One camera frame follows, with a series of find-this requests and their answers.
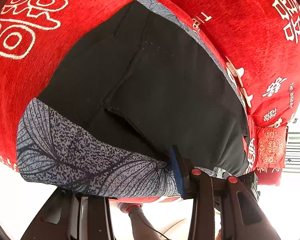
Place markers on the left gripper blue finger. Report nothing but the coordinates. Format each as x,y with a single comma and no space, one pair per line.
180,171

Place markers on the black pants with grey trim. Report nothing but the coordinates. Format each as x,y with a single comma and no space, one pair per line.
125,92

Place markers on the red embroidered pillow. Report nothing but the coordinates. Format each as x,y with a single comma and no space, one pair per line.
270,154

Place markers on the pink slipper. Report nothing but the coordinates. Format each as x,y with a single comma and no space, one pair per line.
127,207

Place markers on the red folded wedding quilt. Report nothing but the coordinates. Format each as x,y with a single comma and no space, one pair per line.
261,39

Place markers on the red wedding bedspread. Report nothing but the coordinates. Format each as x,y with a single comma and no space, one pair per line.
35,36

